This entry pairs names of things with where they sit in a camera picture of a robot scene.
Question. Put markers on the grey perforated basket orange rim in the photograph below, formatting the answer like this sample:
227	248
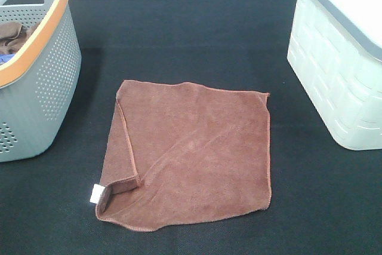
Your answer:
38	82

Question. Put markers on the brown towel in basket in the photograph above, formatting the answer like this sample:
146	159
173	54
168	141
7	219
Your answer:
13	36

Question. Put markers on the black table cloth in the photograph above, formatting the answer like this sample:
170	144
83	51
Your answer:
325	199

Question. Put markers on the blue cloth in basket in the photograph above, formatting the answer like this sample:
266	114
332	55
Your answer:
5	58

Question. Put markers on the brown microfibre towel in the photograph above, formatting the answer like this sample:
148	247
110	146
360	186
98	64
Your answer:
182	154

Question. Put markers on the white basket grey rim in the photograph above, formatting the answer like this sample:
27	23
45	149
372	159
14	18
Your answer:
335	51

